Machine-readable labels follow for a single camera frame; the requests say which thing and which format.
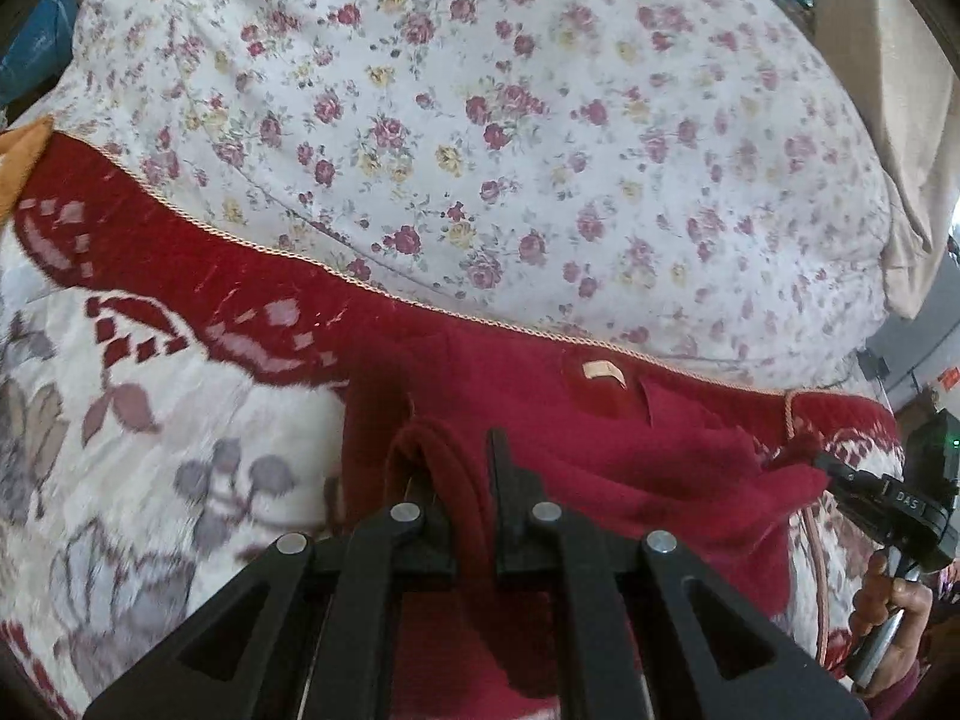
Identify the red and white fleece blanket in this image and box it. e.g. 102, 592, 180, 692
0, 131, 908, 720

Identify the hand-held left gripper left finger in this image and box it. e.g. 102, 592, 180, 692
82, 465, 458, 720

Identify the beige pillow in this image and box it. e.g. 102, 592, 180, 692
814, 0, 960, 316

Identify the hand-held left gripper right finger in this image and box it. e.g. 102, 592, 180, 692
486, 427, 871, 720

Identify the person's right hand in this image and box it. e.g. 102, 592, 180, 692
847, 551, 935, 692

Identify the blue bag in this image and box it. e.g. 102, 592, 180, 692
0, 0, 80, 106

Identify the white floral quilt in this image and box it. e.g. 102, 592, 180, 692
49, 0, 893, 391

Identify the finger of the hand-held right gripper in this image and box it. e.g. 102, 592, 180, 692
814, 452, 892, 497
831, 490, 891, 542

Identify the orange plush blanket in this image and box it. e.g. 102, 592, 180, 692
0, 116, 57, 218

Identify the person's right forearm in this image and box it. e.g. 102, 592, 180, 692
870, 615, 959, 720

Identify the red fleece sweater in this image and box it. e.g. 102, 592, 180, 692
341, 334, 830, 720

